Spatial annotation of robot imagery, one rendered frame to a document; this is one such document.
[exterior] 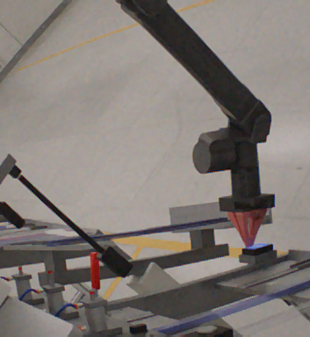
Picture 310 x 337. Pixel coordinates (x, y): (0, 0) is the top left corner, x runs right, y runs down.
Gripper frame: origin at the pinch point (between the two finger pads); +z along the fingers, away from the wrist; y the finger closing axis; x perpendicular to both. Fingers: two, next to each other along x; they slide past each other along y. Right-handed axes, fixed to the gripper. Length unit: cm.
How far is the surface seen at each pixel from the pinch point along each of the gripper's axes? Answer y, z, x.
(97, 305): 34, -5, -51
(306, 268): 13.2, 4.7, 3.0
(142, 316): 11.2, 5.3, -31.9
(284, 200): -102, 11, 107
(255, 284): 12.8, 4.7, -9.9
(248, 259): 1.6, 2.8, -1.9
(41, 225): -115, 6, 8
